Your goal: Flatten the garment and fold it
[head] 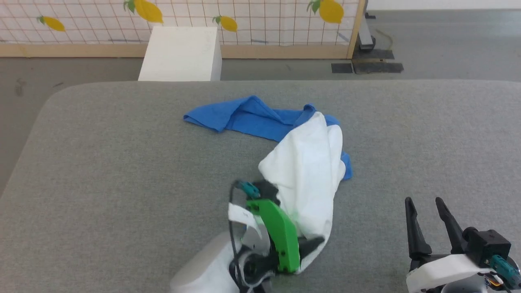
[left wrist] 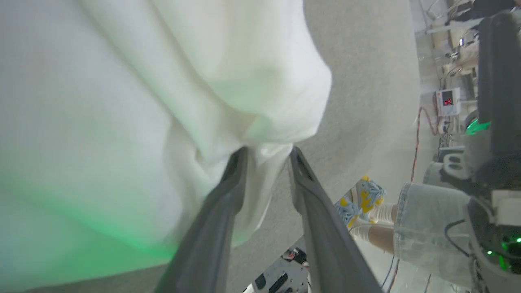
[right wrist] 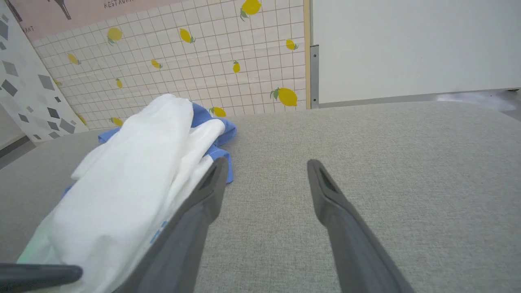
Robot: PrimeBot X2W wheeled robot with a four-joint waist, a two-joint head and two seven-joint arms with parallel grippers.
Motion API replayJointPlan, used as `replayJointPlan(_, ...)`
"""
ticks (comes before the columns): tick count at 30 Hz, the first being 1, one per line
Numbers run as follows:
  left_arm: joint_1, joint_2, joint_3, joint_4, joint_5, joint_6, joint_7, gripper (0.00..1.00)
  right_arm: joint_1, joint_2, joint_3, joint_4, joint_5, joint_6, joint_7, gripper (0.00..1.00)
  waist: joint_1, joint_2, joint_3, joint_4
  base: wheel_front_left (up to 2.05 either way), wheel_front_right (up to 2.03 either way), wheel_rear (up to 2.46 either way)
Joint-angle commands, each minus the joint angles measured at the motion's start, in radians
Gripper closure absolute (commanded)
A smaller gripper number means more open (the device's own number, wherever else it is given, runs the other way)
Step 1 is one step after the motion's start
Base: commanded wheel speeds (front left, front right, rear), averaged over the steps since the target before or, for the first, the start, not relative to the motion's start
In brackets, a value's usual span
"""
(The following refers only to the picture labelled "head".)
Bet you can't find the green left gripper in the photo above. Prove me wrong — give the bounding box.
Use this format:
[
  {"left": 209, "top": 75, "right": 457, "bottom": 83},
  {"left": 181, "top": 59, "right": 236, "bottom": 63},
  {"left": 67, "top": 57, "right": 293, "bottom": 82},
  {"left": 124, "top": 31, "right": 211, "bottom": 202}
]
[{"left": 228, "top": 199, "right": 326, "bottom": 274}]

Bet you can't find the blue and white garment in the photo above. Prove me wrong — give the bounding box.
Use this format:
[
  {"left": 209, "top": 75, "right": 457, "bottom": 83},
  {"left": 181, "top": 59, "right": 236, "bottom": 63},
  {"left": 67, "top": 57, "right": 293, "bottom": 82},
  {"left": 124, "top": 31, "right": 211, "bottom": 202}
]
[{"left": 183, "top": 95, "right": 353, "bottom": 274}]

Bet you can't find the teal left camera connector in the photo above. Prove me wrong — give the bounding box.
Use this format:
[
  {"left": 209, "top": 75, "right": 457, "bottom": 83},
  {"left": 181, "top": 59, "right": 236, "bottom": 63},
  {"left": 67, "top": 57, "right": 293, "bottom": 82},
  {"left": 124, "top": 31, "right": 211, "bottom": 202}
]
[{"left": 238, "top": 182, "right": 261, "bottom": 199}]

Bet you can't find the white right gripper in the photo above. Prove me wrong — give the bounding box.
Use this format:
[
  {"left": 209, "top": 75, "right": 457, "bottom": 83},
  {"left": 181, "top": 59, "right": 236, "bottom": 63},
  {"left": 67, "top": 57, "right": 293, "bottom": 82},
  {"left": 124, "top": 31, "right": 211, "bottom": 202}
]
[{"left": 405, "top": 197, "right": 494, "bottom": 293}]

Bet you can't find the lemon print partition panel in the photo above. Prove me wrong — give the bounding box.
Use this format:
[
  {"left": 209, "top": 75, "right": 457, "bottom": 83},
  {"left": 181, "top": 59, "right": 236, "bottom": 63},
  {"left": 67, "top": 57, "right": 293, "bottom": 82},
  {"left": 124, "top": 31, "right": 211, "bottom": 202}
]
[{"left": 0, "top": 0, "right": 367, "bottom": 59}]

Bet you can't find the teal right camera connector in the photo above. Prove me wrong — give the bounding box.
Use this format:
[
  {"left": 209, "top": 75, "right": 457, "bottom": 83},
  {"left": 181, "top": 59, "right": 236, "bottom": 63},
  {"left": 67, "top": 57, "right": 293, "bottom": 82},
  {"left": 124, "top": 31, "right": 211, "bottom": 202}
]
[{"left": 490, "top": 255, "right": 521, "bottom": 285}]

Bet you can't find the teal camera connector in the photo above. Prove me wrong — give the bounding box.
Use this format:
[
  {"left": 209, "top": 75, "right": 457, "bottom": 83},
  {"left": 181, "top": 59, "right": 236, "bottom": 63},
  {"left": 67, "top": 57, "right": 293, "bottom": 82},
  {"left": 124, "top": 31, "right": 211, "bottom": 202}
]
[
  {"left": 238, "top": 182, "right": 261, "bottom": 199},
  {"left": 490, "top": 255, "right": 521, "bottom": 285}
]

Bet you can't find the grey metal partition bracket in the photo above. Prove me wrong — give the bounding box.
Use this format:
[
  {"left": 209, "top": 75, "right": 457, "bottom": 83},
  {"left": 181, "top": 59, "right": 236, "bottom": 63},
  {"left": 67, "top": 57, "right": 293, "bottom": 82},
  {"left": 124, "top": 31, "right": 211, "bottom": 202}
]
[{"left": 358, "top": 0, "right": 377, "bottom": 51}]

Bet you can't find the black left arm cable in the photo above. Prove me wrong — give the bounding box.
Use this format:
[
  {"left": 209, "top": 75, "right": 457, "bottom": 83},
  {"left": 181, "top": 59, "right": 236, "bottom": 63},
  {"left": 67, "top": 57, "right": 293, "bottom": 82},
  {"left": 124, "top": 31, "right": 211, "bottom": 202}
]
[{"left": 228, "top": 182, "right": 245, "bottom": 291}]

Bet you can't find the white rectangular box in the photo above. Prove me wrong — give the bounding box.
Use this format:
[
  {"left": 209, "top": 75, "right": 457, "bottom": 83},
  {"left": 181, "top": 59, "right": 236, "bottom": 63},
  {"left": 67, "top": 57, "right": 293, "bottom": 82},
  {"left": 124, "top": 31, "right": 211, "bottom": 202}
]
[{"left": 138, "top": 26, "right": 223, "bottom": 82}]

